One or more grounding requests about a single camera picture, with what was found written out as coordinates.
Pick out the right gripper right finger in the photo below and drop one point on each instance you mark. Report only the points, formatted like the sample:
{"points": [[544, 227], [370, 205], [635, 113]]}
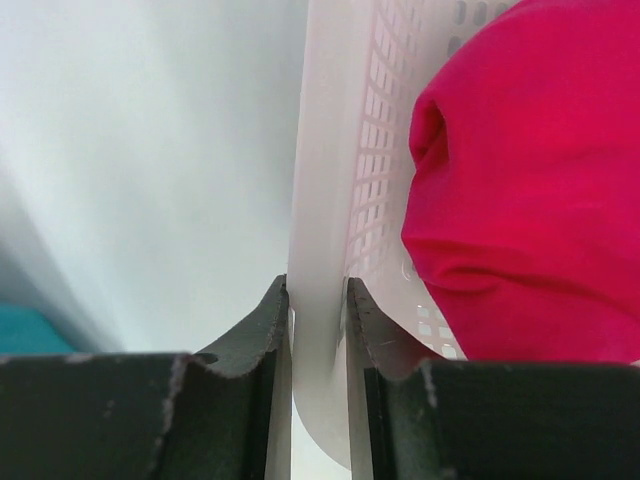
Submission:
{"points": [[415, 415]]}

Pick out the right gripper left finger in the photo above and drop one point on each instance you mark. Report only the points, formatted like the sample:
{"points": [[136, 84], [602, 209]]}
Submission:
{"points": [[221, 413]]}

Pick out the teal t shirt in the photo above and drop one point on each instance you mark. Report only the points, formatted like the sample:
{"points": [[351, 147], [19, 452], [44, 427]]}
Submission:
{"points": [[25, 331]]}

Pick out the white plastic mesh basket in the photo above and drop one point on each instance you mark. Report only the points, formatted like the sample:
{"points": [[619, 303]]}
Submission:
{"points": [[365, 64]]}

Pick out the red t shirt in basket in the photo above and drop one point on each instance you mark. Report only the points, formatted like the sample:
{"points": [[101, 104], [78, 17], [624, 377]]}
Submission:
{"points": [[522, 218]]}

